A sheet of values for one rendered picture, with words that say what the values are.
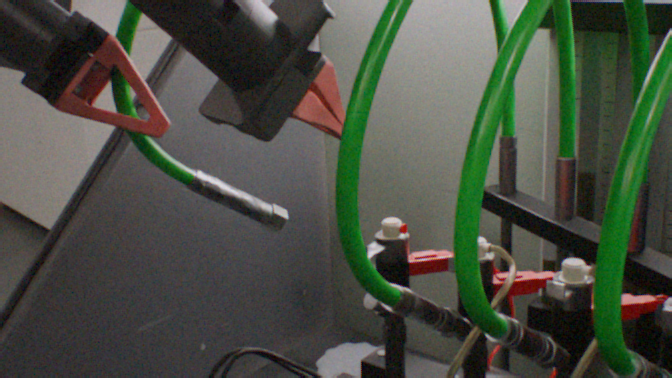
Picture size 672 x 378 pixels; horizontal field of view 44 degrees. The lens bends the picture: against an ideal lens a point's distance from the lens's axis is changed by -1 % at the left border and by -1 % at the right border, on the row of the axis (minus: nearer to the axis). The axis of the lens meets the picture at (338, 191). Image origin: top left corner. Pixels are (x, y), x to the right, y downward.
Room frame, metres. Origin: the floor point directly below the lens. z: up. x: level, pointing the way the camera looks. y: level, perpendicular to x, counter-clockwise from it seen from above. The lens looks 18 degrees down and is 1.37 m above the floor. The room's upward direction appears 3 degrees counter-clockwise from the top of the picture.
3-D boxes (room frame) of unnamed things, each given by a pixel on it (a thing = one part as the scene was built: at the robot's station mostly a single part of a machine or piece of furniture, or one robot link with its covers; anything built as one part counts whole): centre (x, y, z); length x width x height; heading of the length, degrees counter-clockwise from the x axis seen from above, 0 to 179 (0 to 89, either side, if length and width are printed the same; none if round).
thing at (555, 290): (0.54, -0.16, 1.12); 0.03 x 0.02 x 0.01; 140
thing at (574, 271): (0.55, -0.17, 1.12); 0.02 x 0.02 x 0.03
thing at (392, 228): (0.65, -0.04, 1.12); 0.02 x 0.02 x 0.03
